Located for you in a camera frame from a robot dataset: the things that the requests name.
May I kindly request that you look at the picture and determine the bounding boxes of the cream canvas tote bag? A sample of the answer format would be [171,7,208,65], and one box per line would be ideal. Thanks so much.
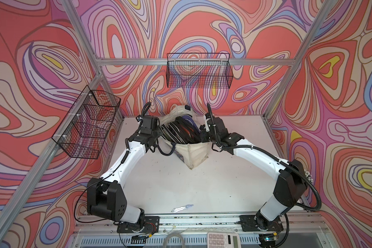
[159,105,210,169]

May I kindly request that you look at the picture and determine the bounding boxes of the purple ping pong paddle case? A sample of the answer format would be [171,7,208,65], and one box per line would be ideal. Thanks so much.
[182,115,197,128]

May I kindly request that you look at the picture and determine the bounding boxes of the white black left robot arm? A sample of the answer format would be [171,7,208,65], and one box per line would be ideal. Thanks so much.
[86,115,162,225]

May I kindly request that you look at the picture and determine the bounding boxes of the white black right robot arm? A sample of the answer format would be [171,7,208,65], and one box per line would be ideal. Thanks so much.
[200,112,322,230]

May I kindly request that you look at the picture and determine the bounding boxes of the black ping pong case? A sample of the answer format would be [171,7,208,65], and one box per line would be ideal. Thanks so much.
[160,116,201,145]

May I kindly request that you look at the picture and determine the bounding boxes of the small foil wrapper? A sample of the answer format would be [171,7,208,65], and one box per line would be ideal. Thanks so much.
[171,204,194,213]

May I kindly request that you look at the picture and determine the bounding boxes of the mesh cup of pencils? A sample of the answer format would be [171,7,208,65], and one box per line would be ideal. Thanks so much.
[305,171,313,188]

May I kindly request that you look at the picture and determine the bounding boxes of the white pink calculator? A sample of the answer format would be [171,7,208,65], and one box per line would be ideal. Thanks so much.
[207,232,241,248]

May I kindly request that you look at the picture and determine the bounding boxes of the black wire basket back wall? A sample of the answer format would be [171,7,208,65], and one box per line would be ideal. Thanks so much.
[166,52,234,89]

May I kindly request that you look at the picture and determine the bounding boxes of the black wire basket wall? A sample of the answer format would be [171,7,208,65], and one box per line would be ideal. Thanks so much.
[166,52,234,89]
[51,86,121,159]

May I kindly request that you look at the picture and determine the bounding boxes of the black wire basket left wall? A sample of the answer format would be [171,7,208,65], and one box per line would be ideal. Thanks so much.
[51,86,121,159]

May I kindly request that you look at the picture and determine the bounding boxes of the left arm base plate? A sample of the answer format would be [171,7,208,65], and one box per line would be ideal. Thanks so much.
[117,216,160,235]

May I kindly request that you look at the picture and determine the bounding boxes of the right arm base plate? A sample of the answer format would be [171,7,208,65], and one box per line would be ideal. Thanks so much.
[239,215,284,232]

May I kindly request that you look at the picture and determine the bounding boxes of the grey looped cable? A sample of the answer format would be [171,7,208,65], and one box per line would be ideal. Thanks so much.
[162,232,186,248]

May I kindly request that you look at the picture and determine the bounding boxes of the aluminium rail front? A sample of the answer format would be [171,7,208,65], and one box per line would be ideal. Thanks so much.
[73,211,330,235]

